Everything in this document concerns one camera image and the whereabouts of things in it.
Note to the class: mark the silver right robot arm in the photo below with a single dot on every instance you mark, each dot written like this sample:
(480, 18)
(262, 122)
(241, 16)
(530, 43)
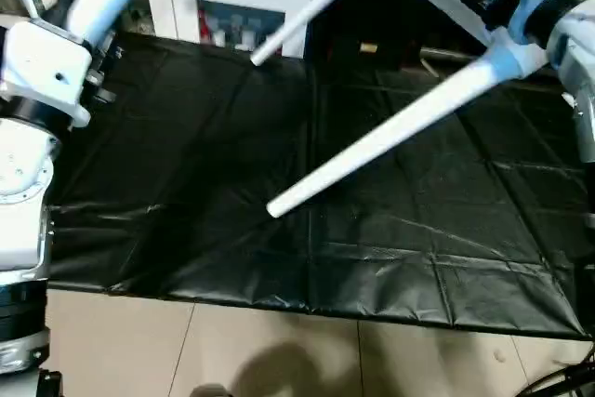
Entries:
(576, 53)

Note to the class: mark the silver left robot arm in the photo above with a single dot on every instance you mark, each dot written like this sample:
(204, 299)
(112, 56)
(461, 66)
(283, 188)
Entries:
(23, 192)

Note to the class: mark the red bottle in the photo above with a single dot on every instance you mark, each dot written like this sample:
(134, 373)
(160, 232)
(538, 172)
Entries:
(206, 30)

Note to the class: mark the small tan label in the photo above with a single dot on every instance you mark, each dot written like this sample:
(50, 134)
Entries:
(369, 47)

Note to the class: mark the black work mat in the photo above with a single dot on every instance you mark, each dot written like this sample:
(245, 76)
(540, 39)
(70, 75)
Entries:
(279, 183)

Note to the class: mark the black stand legs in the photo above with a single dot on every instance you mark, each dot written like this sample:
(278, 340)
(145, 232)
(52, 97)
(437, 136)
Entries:
(567, 380)

